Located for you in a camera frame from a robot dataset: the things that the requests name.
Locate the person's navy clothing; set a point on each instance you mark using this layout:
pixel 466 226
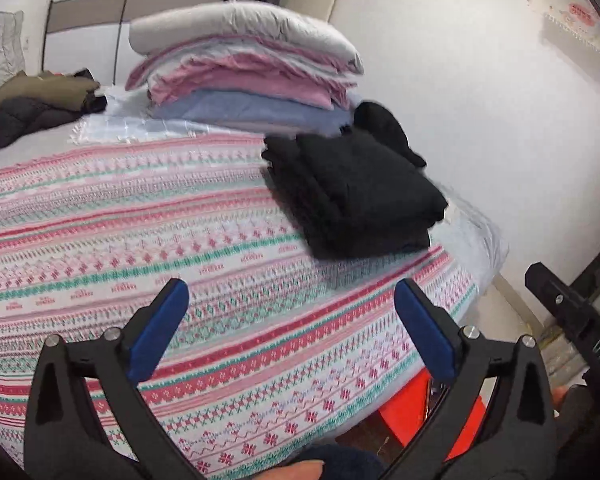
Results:
pixel 350 462

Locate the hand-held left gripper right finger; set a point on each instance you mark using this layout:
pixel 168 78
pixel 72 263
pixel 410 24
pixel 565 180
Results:
pixel 425 332

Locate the small black cloth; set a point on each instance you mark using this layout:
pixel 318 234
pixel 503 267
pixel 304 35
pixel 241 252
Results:
pixel 385 125

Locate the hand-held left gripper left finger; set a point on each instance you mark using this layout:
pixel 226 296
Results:
pixel 157 330

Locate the pale blue checked cloth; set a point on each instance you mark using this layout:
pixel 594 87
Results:
pixel 130 127

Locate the white wardrobe with brown band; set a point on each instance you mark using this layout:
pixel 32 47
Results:
pixel 90 20

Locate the person's left hand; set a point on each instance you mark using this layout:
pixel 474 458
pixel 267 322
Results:
pixel 297 471

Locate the pink folded sheet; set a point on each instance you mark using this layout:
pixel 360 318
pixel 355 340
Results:
pixel 240 85

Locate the blue folded blanket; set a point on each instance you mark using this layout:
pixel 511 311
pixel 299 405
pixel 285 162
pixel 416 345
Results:
pixel 240 110

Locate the dark navy puffer jacket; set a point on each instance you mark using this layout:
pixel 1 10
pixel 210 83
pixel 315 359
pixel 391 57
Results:
pixel 20 120

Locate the large black sweater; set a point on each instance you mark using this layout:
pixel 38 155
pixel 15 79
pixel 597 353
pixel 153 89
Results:
pixel 360 195

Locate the person's right forearm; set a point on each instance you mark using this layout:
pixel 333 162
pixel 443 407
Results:
pixel 585 435

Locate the red green patterned blanket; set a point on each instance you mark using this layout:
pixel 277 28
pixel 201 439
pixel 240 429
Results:
pixel 180 240

